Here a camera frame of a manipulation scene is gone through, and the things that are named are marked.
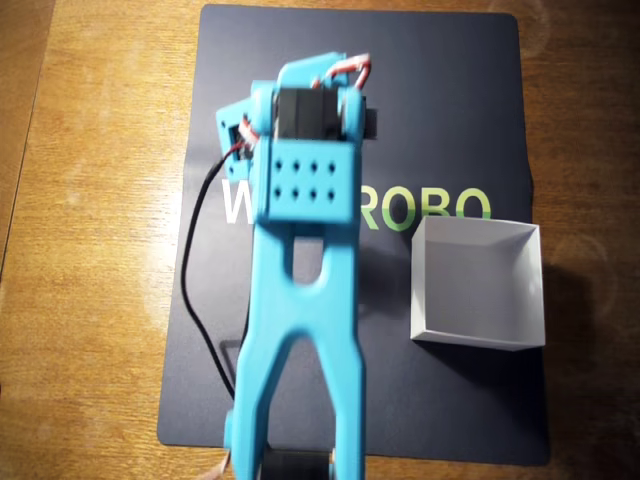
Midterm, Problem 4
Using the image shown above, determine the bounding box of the white paper box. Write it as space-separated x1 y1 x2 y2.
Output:
409 215 546 351

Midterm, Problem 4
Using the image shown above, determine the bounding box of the black WOWROBO printed mat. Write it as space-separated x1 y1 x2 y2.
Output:
156 3 551 469

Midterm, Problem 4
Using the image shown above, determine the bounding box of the black camera cable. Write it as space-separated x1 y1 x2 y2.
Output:
180 152 251 401

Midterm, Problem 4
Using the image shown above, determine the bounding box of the teal wrist camera box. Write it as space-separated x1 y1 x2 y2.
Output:
215 97 261 182

